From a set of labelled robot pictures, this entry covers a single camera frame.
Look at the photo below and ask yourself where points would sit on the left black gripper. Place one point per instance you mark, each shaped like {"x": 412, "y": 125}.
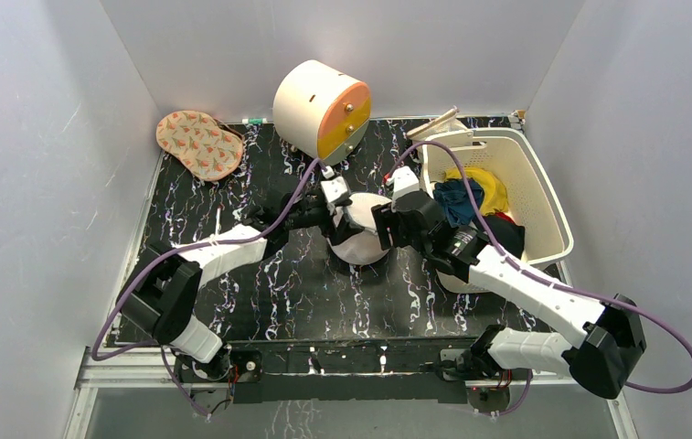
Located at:
{"x": 344, "y": 230}

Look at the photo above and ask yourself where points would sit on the cream perforated laundry basket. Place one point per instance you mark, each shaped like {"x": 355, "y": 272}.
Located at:
{"x": 532, "y": 200}

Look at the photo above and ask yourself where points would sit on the black garment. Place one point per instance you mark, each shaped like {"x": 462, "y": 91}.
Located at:
{"x": 509, "y": 235}

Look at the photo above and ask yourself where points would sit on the white mesh bra laundry bag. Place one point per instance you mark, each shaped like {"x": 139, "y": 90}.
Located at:
{"x": 355, "y": 239}

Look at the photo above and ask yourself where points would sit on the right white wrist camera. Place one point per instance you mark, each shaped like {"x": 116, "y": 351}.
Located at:
{"x": 401, "y": 182}

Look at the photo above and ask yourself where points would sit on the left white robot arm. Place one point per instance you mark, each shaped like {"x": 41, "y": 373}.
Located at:
{"x": 160, "y": 298}

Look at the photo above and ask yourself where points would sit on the floral mesh laundry bag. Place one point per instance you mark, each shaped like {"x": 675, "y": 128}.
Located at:
{"x": 207, "y": 148}

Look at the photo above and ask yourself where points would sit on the beige-trimmed mesh laundry bag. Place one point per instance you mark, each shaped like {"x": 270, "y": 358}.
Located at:
{"x": 443, "y": 124}

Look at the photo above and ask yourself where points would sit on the yellow garment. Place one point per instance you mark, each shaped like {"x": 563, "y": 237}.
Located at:
{"x": 489, "y": 192}

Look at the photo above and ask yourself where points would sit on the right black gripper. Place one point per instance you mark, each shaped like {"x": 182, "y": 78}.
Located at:
{"x": 383, "y": 227}

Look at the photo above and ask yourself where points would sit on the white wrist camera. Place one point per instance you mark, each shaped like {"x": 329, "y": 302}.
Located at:
{"x": 401, "y": 182}
{"x": 335, "y": 188}

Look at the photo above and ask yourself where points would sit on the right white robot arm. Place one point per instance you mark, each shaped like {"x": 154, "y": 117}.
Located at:
{"x": 596, "y": 344}

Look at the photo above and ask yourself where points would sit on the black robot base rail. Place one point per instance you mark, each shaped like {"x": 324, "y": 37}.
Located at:
{"x": 372, "y": 369}

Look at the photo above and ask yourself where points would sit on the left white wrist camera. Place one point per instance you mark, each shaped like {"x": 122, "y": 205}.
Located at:
{"x": 335, "y": 188}

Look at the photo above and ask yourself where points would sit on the dark blue garment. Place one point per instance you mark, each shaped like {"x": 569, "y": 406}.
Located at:
{"x": 453, "y": 197}

